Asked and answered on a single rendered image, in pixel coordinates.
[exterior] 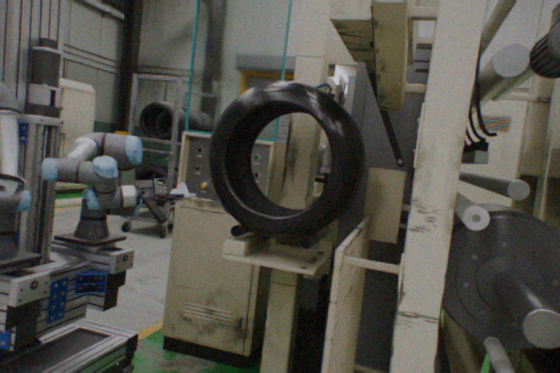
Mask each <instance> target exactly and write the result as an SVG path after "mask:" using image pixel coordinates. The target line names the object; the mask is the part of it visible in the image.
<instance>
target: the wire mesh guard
mask: <svg viewBox="0 0 560 373"><path fill-rule="evenodd" d="M370 221H371V216H369V215H367V216H366V217H365V218H364V220H363V221H362V223H360V224H359V225H358V226H357V227H356V228H355V230H354V231H353V232H352V233H351V234H350V235H349V236H348V237H347V238H346V240H345V241H344V242H343V243H342V244H341V245H340V246H339V247H338V248H337V249H336V252H335V261H334V269H333V275H332V288H331V295H330V302H329V308H328V311H329V315H328V322H327V329H326V336H325V348H324V355H323V362H322V369H321V373H354V363H355V357H356V349H357V344H358V337H359V324H360V317H361V305H362V298H363V292H364V285H365V278H366V268H363V267H359V266H353V265H352V266H351V265H349V264H348V265H346V264H345V265H344V266H342V264H341V262H342V260H343V258H342V256H344V254H345V253H346V254H347V257H355V258H360V259H365V260H368V247H369V241H370V239H367V238H366V233H367V226H368V223H369V222H370ZM348 251H349V252H348ZM349 253H350V255H349ZM342 267H343V269H342ZM345 267H346V269H345ZM348 269H349V270H348ZM340 270H341V271H340ZM343 271H344V272H343ZM341 273H342V275H341ZM351 273H352V274H353V275H352V274H351ZM344 274H345V275H344ZM342 277H343V278H342ZM350 279H351V280H350ZM340 280H341V282H340ZM343 280H344V281H343ZM342 287H343V288H342ZM340 290H341V291H340ZM341 294H342V295H341ZM338 295H339V297H338ZM340 297H341V298H340ZM342 297H343V298H342ZM344 301H345V302H344ZM337 303H338V304H337ZM338 306H339V307H338ZM340 307H341V308H340ZM343 307H344V308H343ZM336 308H337V311H336ZM345 311H346V312H345ZM337 313H338V315H337ZM335 315H336V318H335ZM340 316H341V318H340ZM343 316H344V317H343ZM343 322H344V323H343ZM337 323H338V325H337ZM344 325H345V326H344ZM335 326H336V328H335ZM338 327H339V328H338ZM333 329H334V331H333ZM336 330H337V332H336ZM334 333H335V335H334ZM341 336H342V337H341ZM338 337H339V338H338ZM336 340H337V341H336ZM334 343H335V345H334ZM337 343H338V344H337ZM344 346H345V347H344ZM335 347H336V348H335ZM333 351H334V352H333ZM337 352H338V353H337ZM335 356H336V357H335ZM336 359H337V360H336ZM333 360H334V361H333ZM330 363H331V364H330ZM331 366H332V367H331ZM336 367H337V368H336Z"/></svg>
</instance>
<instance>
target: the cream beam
mask: <svg viewBox="0 0 560 373"><path fill-rule="evenodd" d="M410 1H411V2H412V6H414V7H417V4H418V0H410ZM370 2H371V0H332V1H331V9H330V15H329V16H330V20H331V22H332V25H333V27H334V28H335V30H336V32H337V33H338V34H339V36H340V38H341V40H342V41H343V44H344V46H345V47H346V49H347V50H348V52H349V54H350V55H351V57H352V58H353V60H354V62H365V61H364V60H373V59H374V50H373V48H372V47H371V45H370V42H373V41H374V39H373V28H372V17H371V9H370ZM408 31H409V38H408V51H407V65H413V64H414V58H415V52H416V42H417V34H418V20H414V19H411V20H410V25H409V18H408Z"/></svg>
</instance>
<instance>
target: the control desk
mask: <svg viewBox="0 0 560 373"><path fill-rule="evenodd" d="M211 136H212V135H208V134H201V133H193V132H183V136H182V143H181V151H180V160H179V168H178V184H177V186H178V185H179V184H180V183H185V185H186V187H187V189H188V191H189V193H190V194H196V196H195V197H193V198H192V199H190V200H183V201H175V213H174V225H173V234H172V242H171V255H170V262H169V267H168V274H167V282H166V291H165V300H164V316H163V323H162V332H161V335H162V336H164V345H163V349H164V350H168V351H171V352H175V353H179V354H181V355H190V356H194V357H198V358H200V359H204V360H208V361H211V362H217V363H219V364H223V365H227V366H233V367H236V368H240V369H247V368H248V367H249V365H250V364H251V363H252V362H253V361H254V360H255V359H256V358H257V357H258V356H259V355H260V354H261V351H262V350H263V337H264V331H265V323H266V320H267V306H268V299H269V292H270V290H269V288H270V278H271V272H272V268H270V267H265V266H261V265H256V264H249V263H243V262H240V261H235V260H227V259H222V254H224V253H223V248H224V240H225V238H228V237H229V236H231V233H230V229H231V228H232V227H233V226H234V225H237V224H239V223H237V222H235V221H234V220H232V219H231V218H230V217H229V215H228V213H227V212H226V211H225V210H224V209H223V208H222V206H221V205H220V203H219V202H218V200H217V198H216V196H215V194H214V191H213V188H212V186H211V183H210V179H209V176H208V171H207V150H208V145H209V141H210V138H211ZM285 152H286V144H281V143H277V142H274V141H260V140H256V141H255V143H254V150H253V153H252V169H253V174H254V178H255V182H256V184H257V185H258V187H260V189H261V190H262V192H263V193H264V194H265V196H266V197H267V198H268V199H271V200H272V201H274V202H275V203H276V204H277V205H279V200H280V193H281V186H282V178H283V172H284V159H285Z"/></svg>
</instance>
